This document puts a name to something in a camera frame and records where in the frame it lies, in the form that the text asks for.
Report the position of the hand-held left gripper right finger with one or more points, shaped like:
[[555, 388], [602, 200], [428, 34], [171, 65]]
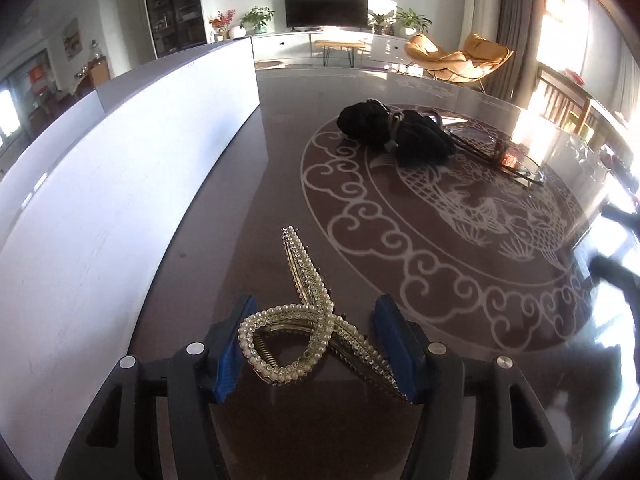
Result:
[[400, 355]]

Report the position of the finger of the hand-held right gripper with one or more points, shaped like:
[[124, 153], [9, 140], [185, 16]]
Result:
[[617, 275], [622, 217]]

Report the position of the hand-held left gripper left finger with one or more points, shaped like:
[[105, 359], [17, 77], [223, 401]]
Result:
[[232, 355]]

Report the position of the pearl hair clip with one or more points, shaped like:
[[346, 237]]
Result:
[[310, 285]]

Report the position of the patterned brown glass desktop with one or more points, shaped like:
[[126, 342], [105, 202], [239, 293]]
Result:
[[280, 185]]

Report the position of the wooden chair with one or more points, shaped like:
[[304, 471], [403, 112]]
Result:
[[560, 97]]

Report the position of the white partition board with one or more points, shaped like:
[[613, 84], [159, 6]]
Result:
[[125, 185]]

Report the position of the orange lounge chair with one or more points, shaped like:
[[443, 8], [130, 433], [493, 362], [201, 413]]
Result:
[[430, 55], [487, 55]]

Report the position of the grey curtain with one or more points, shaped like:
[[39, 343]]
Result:
[[520, 30]]

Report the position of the standing air conditioner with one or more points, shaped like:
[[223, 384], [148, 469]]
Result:
[[484, 5]]

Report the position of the leafy green potted plant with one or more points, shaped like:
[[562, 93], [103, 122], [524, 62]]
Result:
[[412, 21]]

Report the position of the small green potted plant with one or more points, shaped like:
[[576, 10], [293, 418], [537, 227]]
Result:
[[381, 21]]

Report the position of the white television cabinet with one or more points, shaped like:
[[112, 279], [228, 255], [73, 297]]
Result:
[[290, 45]]

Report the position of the wooden coffee table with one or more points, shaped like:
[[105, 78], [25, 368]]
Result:
[[340, 44]]

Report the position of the white round vase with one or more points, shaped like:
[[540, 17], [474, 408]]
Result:
[[237, 32]]

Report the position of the red flower plant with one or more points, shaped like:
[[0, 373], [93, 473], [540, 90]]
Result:
[[221, 22]]

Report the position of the dark glass display cabinet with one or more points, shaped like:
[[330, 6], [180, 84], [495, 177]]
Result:
[[172, 10]]

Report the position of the black television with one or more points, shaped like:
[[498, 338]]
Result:
[[326, 7]]

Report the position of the dark frame glasses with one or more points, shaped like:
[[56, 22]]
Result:
[[505, 165]]

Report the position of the red wall hanging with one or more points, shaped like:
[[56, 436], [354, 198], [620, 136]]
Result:
[[553, 2]]

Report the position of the framed wall painting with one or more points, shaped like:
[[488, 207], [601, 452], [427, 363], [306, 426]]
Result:
[[71, 37]]

